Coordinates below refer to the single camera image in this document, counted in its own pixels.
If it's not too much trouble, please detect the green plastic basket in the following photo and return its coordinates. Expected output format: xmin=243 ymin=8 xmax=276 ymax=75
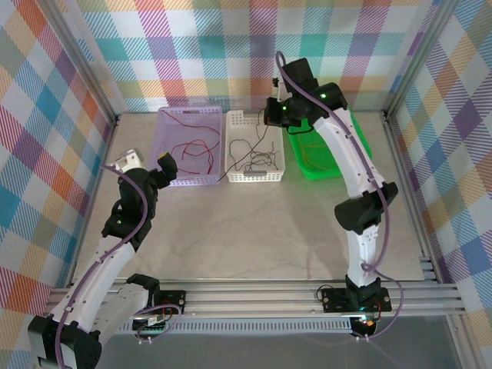
xmin=283 ymin=115 xmax=373 ymax=181

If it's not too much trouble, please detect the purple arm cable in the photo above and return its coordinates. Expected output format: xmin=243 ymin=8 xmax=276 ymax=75
xmin=53 ymin=164 xmax=184 ymax=369
xmin=275 ymin=51 xmax=404 ymax=341

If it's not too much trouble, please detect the circuit board orange connector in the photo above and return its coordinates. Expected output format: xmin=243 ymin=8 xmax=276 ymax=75
xmin=353 ymin=314 xmax=380 ymax=331

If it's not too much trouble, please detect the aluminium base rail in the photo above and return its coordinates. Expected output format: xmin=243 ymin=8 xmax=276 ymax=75
xmin=42 ymin=282 xmax=464 ymax=320

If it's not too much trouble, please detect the aluminium side rail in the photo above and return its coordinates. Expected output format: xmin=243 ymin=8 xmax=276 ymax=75
xmin=65 ymin=113 xmax=122 ymax=289
xmin=384 ymin=111 xmax=462 ymax=285

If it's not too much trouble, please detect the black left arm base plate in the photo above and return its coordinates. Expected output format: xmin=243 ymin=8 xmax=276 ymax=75
xmin=148 ymin=290 xmax=187 ymax=317

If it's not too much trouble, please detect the purple perforated plastic basket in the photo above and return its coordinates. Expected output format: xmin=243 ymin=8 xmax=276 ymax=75
xmin=148 ymin=106 xmax=224 ymax=188

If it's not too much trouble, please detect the colourful checkered backdrop cloth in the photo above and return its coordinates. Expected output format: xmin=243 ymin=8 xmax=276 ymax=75
xmin=0 ymin=0 xmax=492 ymax=369

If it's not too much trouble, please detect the white perforated plastic basket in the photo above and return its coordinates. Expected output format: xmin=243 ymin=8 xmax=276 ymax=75
xmin=224 ymin=109 xmax=287 ymax=184

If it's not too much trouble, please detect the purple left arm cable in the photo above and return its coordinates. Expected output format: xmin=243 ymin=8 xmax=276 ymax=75
xmin=53 ymin=164 xmax=184 ymax=369

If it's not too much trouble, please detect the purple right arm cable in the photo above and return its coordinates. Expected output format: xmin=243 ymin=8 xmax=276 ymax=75
xmin=275 ymin=51 xmax=404 ymax=341

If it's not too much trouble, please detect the aluminium frame post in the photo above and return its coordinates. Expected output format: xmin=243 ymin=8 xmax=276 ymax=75
xmin=38 ymin=0 xmax=123 ymax=126
xmin=384 ymin=0 xmax=462 ymax=122

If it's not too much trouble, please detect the circuit board green connector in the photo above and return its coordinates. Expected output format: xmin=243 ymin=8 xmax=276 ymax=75
xmin=132 ymin=314 xmax=172 ymax=334

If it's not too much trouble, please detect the grey slotted cable duct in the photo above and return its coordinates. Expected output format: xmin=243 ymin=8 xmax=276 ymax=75
xmin=59 ymin=321 xmax=354 ymax=335

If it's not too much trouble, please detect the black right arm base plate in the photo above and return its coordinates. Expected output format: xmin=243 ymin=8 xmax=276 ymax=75
xmin=321 ymin=286 xmax=391 ymax=314

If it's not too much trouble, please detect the black right gripper wire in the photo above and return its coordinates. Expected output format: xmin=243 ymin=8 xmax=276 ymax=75
xmin=288 ymin=121 xmax=315 ymax=135

